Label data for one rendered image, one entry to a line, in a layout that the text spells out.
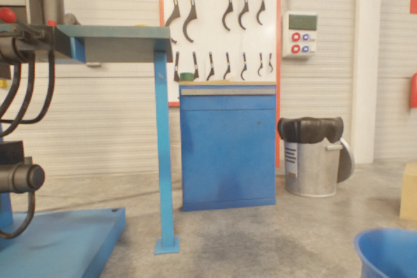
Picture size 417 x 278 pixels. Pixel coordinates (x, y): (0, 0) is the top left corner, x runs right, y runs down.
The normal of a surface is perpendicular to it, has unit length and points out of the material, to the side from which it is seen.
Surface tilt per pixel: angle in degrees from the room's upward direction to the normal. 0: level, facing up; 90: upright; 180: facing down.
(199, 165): 90
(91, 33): 90
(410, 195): 90
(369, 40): 90
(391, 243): 62
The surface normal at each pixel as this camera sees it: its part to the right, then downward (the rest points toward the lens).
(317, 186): -0.12, 0.15
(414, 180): -0.70, 0.09
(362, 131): 0.12, 0.10
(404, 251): -0.33, 0.11
